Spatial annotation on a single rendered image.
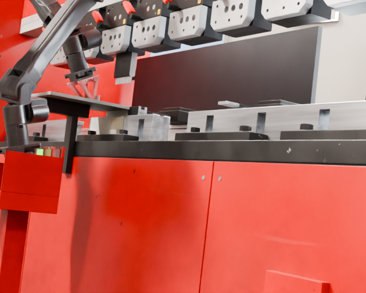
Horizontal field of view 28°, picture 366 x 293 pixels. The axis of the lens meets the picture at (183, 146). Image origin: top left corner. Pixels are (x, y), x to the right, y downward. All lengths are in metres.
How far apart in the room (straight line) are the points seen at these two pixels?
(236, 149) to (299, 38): 0.96
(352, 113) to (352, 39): 3.32
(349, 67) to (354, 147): 3.46
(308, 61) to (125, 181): 0.80
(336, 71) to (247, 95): 2.24
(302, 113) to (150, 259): 0.52
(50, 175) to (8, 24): 1.26
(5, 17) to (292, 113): 1.74
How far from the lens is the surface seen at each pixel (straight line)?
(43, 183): 1.95
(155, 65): 3.15
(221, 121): 1.82
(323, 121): 1.57
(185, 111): 2.39
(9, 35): 3.10
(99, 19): 2.39
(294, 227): 1.40
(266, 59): 2.56
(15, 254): 2.01
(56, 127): 2.65
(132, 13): 2.21
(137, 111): 2.19
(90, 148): 2.13
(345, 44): 4.82
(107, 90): 3.27
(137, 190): 1.87
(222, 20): 1.87
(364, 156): 1.30
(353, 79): 4.73
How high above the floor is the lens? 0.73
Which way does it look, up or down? 4 degrees up
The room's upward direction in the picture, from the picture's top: 7 degrees clockwise
